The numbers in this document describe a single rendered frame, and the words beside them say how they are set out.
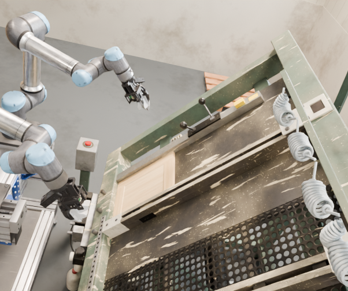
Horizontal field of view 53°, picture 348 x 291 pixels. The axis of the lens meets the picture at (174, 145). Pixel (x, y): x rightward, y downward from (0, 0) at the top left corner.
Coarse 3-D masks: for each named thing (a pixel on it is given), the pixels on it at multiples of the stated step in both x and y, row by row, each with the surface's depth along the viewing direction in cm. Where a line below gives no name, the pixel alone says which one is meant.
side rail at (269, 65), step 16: (256, 64) 181; (272, 64) 179; (224, 80) 192; (240, 80) 186; (256, 80) 186; (208, 96) 193; (224, 96) 193; (176, 112) 205; (192, 112) 200; (160, 128) 208; (176, 128) 207; (128, 144) 219; (144, 144) 216
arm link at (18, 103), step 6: (6, 96) 181; (12, 96) 181; (18, 96) 182; (24, 96) 184; (6, 102) 178; (12, 102) 179; (18, 102) 180; (24, 102) 183; (30, 102) 188; (6, 108) 179; (12, 108) 179; (18, 108) 181; (24, 108) 184; (30, 108) 189; (18, 114) 183; (24, 114) 187
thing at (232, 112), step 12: (228, 108) 175; (240, 108) 169; (252, 108) 168; (228, 120) 173; (204, 132) 179; (168, 144) 190; (180, 144) 184; (156, 156) 190; (132, 168) 199; (120, 180) 203
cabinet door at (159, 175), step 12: (168, 156) 186; (144, 168) 195; (156, 168) 187; (168, 168) 180; (132, 180) 195; (144, 180) 188; (156, 180) 180; (168, 180) 173; (120, 192) 195; (132, 192) 188; (144, 192) 181; (156, 192) 174; (120, 204) 187; (132, 204) 181
